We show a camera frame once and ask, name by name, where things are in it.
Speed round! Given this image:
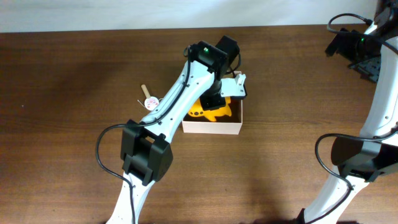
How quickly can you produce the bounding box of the orange rubber toy animal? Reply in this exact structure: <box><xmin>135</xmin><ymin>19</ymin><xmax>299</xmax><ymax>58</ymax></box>
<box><xmin>187</xmin><ymin>96</ymin><xmax>232</xmax><ymax>122</ymax></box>

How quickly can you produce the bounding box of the wooden pig rattle drum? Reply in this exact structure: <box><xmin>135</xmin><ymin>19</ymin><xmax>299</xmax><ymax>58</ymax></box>
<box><xmin>138</xmin><ymin>84</ymin><xmax>160</xmax><ymax>111</ymax></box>

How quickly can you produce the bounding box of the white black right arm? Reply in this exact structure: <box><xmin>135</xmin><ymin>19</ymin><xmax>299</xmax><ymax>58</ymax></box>
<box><xmin>294</xmin><ymin>1</ymin><xmax>397</xmax><ymax>223</ymax></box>

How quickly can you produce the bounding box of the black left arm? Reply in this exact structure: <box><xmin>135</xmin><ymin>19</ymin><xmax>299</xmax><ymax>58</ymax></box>
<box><xmin>108</xmin><ymin>35</ymin><xmax>247</xmax><ymax>223</ymax></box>

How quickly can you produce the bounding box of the pink cardboard box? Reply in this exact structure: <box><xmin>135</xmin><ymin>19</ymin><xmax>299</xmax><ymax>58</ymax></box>
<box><xmin>181</xmin><ymin>70</ymin><xmax>244</xmax><ymax>136</ymax></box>

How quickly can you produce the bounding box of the black left camera cable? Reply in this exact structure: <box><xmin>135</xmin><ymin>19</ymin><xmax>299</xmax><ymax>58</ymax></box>
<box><xmin>95</xmin><ymin>45</ymin><xmax>242</xmax><ymax>224</ymax></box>

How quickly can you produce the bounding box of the black camera cable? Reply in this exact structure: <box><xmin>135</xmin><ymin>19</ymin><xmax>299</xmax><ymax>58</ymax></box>
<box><xmin>95</xmin><ymin>45</ymin><xmax>242</xmax><ymax>224</ymax></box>
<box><xmin>313</xmin><ymin>12</ymin><xmax>398</xmax><ymax>224</ymax></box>

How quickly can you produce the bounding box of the black right camera cable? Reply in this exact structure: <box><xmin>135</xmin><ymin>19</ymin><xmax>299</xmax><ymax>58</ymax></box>
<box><xmin>313</xmin><ymin>12</ymin><xmax>398</xmax><ymax>224</ymax></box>

